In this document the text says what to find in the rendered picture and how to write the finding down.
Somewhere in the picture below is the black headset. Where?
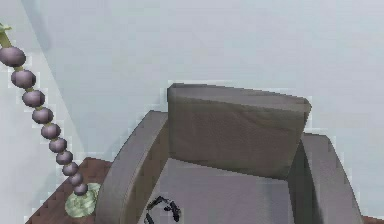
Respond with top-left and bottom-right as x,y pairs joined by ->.
143,195 -> 183,224

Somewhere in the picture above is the grey armchair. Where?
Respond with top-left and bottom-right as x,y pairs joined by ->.
94,82 -> 365,224

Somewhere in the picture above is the purple beaded floor lamp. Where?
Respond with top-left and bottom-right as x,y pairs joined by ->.
0,22 -> 102,219

